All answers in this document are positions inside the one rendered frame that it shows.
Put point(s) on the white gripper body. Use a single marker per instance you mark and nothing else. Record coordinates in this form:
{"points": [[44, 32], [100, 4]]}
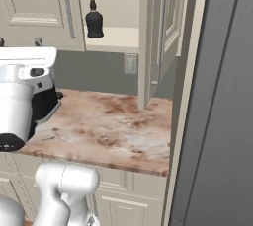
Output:
{"points": [[26, 56]]}

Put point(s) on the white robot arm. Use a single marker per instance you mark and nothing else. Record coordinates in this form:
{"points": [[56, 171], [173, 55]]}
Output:
{"points": [[15, 105]]}

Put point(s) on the black liquor bottle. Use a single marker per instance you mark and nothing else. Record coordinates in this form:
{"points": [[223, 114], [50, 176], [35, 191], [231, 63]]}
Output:
{"points": [[94, 22]]}

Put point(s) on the beige base cabinet door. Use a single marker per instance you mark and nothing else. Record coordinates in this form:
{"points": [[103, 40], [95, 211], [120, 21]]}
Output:
{"points": [[128, 211], [13, 184]]}

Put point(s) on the beige base cabinet drawer front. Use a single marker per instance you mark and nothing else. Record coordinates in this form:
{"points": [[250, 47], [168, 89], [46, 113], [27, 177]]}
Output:
{"points": [[138, 181]]}

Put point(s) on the beige tall side panel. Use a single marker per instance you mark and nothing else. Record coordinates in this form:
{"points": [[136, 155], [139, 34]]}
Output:
{"points": [[187, 105]]}

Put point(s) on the dark grey fridge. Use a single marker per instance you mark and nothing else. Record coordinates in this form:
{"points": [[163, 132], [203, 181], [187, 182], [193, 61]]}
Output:
{"points": [[220, 105]]}

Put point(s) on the beige closed wall cabinet door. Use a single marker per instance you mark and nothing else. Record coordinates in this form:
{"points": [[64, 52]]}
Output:
{"points": [[33, 6]]}

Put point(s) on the beige wall cabinet body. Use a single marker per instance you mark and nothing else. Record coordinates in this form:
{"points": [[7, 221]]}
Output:
{"points": [[115, 36]]}

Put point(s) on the grey wall outlet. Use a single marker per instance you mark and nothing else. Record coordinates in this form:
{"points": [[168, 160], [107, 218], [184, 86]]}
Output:
{"points": [[130, 63]]}

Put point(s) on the beige open wall cabinet door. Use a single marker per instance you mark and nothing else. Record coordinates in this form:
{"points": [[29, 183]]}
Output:
{"points": [[171, 22]]}

